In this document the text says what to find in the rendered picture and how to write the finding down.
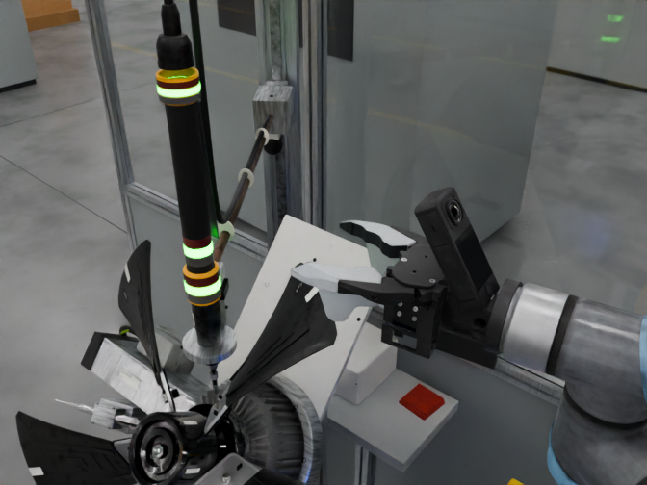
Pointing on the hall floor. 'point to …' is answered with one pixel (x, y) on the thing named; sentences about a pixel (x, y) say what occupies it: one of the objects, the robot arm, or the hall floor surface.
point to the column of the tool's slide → (289, 17)
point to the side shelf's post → (364, 467)
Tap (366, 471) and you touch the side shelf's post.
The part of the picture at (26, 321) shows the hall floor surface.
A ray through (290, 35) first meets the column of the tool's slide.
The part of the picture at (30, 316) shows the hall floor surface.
